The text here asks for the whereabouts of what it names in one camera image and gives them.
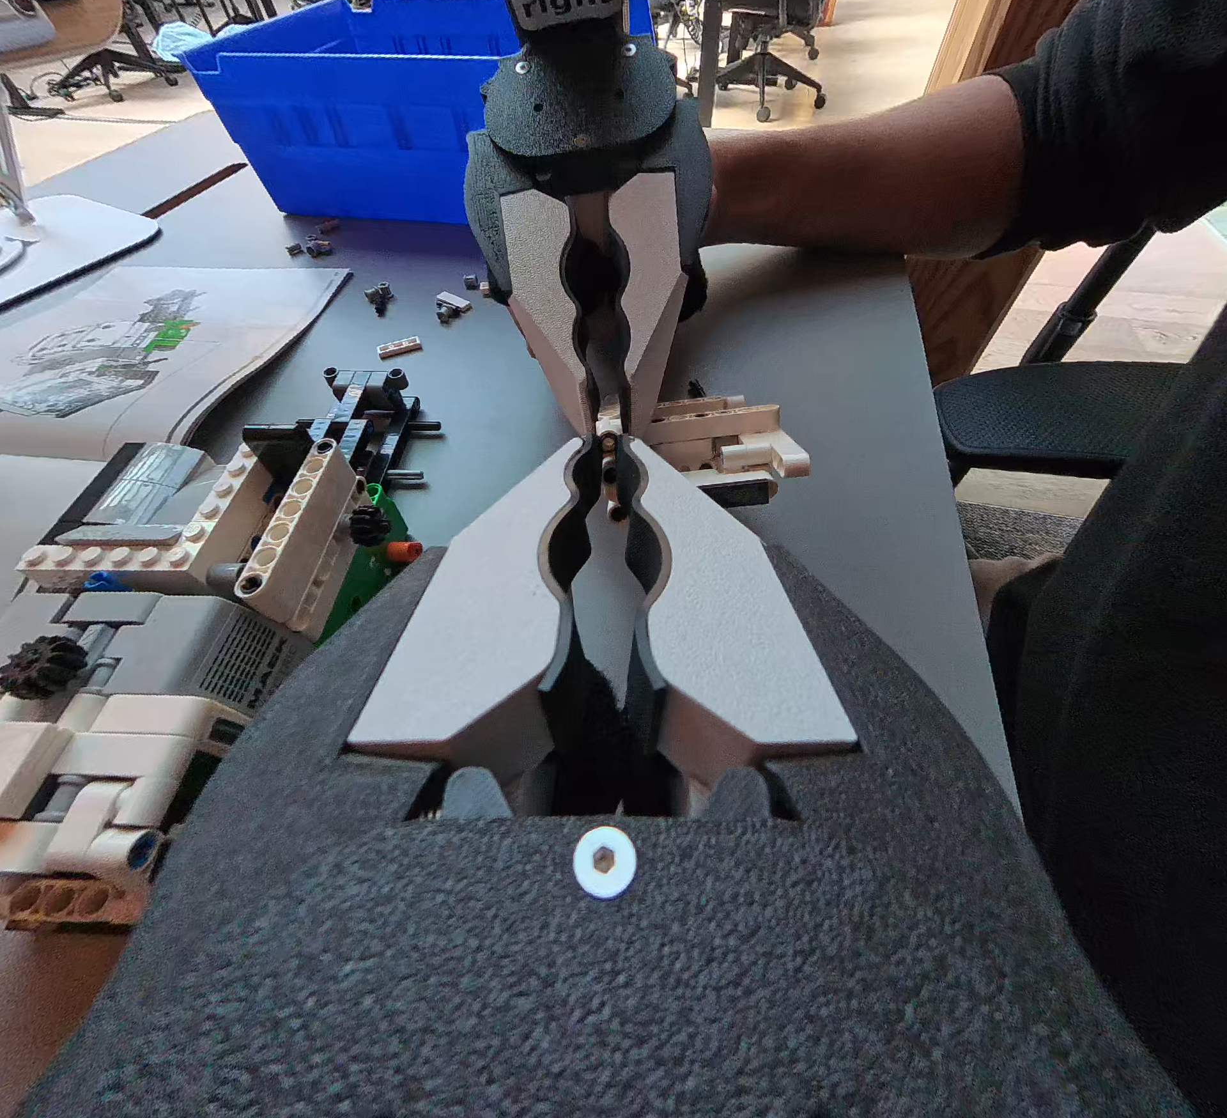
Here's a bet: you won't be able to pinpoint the blue plastic bin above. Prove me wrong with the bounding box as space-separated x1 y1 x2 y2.
180 0 658 226

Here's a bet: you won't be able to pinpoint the white lego subassembly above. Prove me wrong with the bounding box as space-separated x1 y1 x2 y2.
596 396 812 507

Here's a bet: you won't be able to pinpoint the person's dark clothing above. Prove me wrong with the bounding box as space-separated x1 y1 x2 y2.
985 328 1227 1118

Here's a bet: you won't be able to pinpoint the partly built lego truck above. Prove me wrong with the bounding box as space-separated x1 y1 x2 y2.
0 367 444 933

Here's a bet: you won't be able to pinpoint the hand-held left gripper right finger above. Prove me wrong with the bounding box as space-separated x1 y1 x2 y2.
615 434 861 778

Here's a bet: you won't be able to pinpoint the light blue cloth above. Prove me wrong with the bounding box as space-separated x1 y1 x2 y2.
153 24 227 65

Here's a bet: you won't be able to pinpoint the white stand base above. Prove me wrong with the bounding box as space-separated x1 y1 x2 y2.
0 0 161 310

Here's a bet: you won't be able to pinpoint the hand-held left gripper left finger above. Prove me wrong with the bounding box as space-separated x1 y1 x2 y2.
345 436 617 818

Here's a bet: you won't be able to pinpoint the black mesh chair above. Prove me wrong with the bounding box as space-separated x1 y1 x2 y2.
935 227 1200 482

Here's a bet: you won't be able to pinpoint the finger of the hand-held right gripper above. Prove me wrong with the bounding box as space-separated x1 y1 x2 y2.
610 168 691 437
501 190 604 438

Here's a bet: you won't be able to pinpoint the open instruction booklet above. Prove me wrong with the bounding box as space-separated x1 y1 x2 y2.
0 264 354 458

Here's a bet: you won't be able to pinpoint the scattered small lego pieces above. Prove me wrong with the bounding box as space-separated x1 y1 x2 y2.
286 219 472 326

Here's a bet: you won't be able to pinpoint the person's right forearm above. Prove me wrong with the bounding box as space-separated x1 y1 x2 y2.
704 0 1227 261

